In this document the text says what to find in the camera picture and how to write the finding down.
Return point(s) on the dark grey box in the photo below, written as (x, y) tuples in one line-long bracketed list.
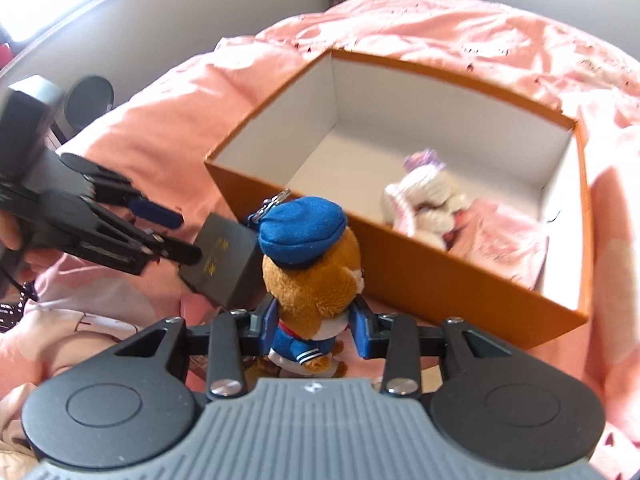
[(225, 260)]

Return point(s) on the pink printed blanket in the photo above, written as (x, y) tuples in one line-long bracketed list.
[(175, 110)]

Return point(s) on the person's left hand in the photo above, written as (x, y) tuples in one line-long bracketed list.
[(10, 232)]

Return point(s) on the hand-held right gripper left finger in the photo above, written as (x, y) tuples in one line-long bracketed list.
[(267, 327)]

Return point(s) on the window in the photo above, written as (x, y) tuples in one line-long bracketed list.
[(50, 0)]

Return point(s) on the white crochet bunny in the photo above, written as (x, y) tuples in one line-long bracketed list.
[(425, 195)]

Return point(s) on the pink pouch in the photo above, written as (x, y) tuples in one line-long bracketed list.
[(500, 245)]

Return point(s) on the orange cardboard box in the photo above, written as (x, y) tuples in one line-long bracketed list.
[(425, 280)]

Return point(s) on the plush bear with blue hat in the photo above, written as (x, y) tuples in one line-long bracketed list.
[(310, 280)]

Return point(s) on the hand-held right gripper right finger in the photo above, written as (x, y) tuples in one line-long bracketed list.
[(362, 332)]

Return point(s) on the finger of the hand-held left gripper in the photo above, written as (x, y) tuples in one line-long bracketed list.
[(155, 214), (175, 251)]

